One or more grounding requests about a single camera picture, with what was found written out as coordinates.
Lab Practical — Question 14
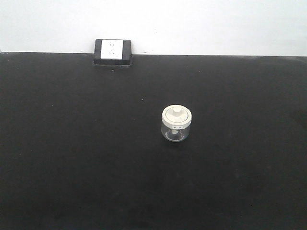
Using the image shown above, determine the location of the glass jar with white lid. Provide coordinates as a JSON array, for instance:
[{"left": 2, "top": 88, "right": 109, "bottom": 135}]
[{"left": 161, "top": 104, "right": 192, "bottom": 142}]

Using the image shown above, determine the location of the black white power socket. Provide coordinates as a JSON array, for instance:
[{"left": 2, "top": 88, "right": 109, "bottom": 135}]
[{"left": 93, "top": 39, "right": 132, "bottom": 66}]

